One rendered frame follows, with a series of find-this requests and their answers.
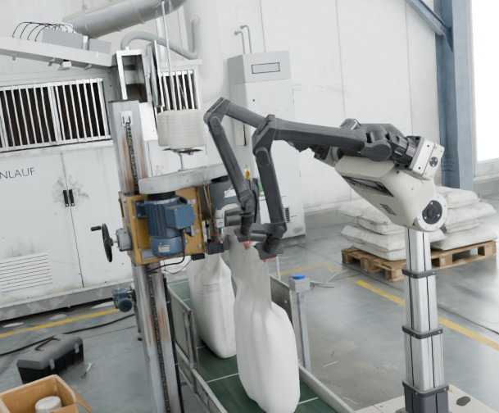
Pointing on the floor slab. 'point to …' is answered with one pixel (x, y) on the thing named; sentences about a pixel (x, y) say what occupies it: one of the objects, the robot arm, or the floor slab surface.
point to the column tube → (145, 265)
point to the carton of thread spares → (57, 388)
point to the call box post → (303, 331)
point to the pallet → (369, 261)
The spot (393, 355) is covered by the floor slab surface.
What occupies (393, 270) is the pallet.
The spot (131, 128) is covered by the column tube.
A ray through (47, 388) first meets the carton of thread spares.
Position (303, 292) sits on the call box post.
